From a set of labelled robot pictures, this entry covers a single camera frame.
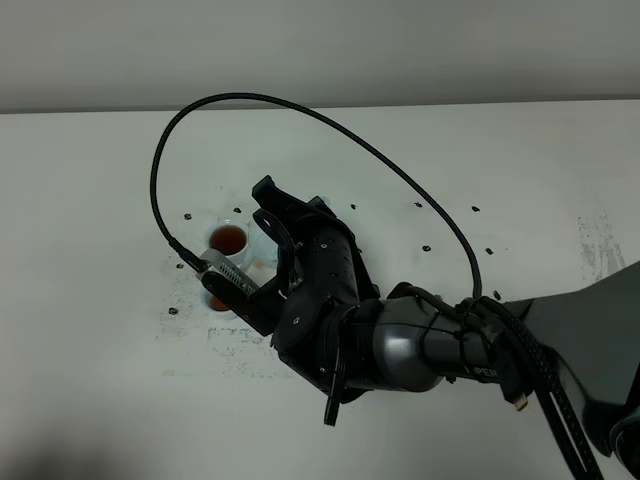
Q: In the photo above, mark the light blue teacup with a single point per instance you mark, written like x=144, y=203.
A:
x=231, y=238
x=216, y=308

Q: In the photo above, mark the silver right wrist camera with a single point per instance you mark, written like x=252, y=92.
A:
x=260, y=307

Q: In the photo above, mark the light blue near teacup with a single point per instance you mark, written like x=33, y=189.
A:
x=216, y=308

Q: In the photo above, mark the light blue far teacup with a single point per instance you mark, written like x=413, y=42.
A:
x=231, y=238

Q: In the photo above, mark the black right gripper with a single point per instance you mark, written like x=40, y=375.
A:
x=329, y=330

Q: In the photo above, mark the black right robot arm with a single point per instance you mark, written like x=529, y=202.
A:
x=577, y=352

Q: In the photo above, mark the light blue porcelain teapot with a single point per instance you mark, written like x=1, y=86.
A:
x=263, y=250

